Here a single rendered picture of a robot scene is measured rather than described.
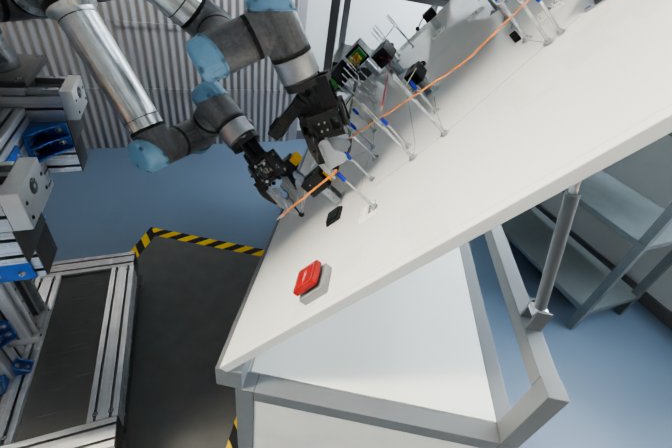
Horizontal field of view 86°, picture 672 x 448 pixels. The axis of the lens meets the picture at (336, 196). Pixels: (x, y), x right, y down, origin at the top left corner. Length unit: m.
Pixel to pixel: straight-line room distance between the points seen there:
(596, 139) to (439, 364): 0.67
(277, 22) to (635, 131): 0.50
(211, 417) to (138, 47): 2.31
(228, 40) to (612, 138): 0.53
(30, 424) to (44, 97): 1.02
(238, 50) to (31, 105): 0.83
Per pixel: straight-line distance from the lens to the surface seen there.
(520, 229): 2.72
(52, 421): 1.64
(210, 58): 0.65
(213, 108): 0.87
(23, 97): 1.36
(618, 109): 0.50
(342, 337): 0.95
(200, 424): 1.73
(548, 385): 0.82
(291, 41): 0.66
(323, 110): 0.69
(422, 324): 1.03
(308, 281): 0.61
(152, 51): 2.98
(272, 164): 0.82
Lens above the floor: 1.59
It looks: 36 degrees down
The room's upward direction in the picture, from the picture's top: 10 degrees clockwise
